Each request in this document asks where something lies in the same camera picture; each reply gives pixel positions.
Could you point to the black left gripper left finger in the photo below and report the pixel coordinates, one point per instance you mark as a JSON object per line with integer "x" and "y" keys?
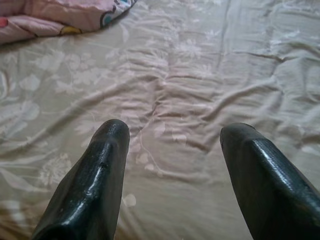
{"x": 95, "y": 180}

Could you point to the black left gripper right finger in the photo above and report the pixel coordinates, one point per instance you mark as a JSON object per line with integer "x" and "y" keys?
{"x": 270, "y": 190}

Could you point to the bed with beige floral sheet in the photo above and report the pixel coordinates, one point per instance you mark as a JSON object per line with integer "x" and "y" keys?
{"x": 200, "y": 75}

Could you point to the pink cartoon print blanket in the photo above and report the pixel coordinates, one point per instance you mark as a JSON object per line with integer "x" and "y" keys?
{"x": 50, "y": 15}

